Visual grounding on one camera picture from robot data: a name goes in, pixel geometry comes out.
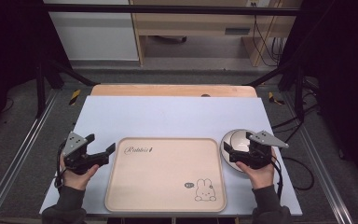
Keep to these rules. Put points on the white cabinet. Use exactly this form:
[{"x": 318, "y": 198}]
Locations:
[{"x": 96, "y": 37}]

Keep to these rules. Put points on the beige tray with rabbit print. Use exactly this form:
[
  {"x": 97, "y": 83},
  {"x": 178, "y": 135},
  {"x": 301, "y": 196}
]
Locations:
[{"x": 164, "y": 177}]

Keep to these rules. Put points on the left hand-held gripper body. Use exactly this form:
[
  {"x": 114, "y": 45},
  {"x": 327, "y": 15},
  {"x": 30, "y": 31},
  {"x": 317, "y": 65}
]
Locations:
[{"x": 80, "y": 157}]

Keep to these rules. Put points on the person's left hand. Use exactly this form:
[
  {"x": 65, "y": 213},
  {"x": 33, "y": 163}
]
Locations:
[{"x": 77, "y": 179}]

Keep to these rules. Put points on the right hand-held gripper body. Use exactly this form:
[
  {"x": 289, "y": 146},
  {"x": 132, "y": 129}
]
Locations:
[{"x": 257, "y": 149}]

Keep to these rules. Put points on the dark curtain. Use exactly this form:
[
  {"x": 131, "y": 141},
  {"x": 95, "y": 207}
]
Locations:
[
  {"x": 345, "y": 87},
  {"x": 9, "y": 62}
]

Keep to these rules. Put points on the person's right hand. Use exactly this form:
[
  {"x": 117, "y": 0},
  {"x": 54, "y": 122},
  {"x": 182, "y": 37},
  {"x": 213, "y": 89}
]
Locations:
[{"x": 259, "y": 177}]

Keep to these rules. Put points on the wooden desk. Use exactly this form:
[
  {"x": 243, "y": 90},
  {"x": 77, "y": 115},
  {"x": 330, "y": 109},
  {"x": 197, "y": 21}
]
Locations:
[{"x": 195, "y": 28}]

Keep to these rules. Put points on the black metal stand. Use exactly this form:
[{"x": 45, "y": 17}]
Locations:
[
  {"x": 298, "y": 90},
  {"x": 40, "y": 90}
]

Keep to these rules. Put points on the yellow black tape strip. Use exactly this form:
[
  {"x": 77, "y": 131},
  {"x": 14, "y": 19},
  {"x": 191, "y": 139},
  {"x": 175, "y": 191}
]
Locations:
[
  {"x": 75, "y": 97},
  {"x": 273, "y": 98}
]

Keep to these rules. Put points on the aluminium rail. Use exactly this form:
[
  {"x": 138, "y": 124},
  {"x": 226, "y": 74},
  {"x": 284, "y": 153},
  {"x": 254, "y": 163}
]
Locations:
[
  {"x": 321, "y": 174},
  {"x": 15, "y": 158}
]

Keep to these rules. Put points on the black metal crossbar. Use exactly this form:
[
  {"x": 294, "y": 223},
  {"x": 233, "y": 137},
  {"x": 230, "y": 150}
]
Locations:
[{"x": 167, "y": 9}]

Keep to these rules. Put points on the wooden table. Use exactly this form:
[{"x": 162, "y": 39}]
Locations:
[{"x": 167, "y": 90}]

